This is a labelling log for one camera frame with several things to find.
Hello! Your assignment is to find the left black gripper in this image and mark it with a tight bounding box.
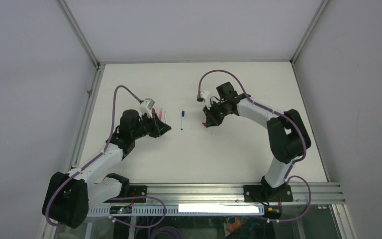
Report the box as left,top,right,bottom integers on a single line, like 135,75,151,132
131,112,170,139

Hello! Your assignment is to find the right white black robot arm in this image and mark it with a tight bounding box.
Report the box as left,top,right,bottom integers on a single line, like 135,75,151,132
197,82,311,202

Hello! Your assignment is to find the white slotted cable duct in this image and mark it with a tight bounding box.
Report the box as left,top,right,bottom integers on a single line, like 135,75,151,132
87,204,265,218

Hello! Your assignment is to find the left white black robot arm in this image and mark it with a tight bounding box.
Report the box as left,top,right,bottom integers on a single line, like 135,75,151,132
42,110,172,229

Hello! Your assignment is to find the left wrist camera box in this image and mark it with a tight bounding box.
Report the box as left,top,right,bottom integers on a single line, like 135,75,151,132
139,98,155,119

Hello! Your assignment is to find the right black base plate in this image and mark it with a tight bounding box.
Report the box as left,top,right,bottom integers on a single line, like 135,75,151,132
243,184,293,203

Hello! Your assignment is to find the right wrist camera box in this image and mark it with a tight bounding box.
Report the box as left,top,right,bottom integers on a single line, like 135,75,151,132
197,91,211,110

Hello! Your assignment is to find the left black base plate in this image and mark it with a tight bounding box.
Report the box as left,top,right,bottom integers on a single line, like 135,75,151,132
128,185,148,203

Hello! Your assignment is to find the white blue-tip pen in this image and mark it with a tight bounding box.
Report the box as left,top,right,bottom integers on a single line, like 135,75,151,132
180,111,185,130

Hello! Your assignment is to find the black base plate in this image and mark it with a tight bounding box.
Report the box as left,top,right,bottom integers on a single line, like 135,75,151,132
243,184,293,203
128,185,148,203

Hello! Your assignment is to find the orange object under table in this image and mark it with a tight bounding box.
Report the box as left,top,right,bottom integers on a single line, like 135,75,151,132
225,217,246,233

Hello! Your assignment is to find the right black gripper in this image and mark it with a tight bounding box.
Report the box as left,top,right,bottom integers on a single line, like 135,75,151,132
202,100,228,127

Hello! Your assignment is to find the aluminium mounting rail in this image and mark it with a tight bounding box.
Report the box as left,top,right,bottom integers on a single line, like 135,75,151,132
131,182,346,206

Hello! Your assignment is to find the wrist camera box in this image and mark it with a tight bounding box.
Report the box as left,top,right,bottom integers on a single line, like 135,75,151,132
139,98,155,119
197,91,211,110

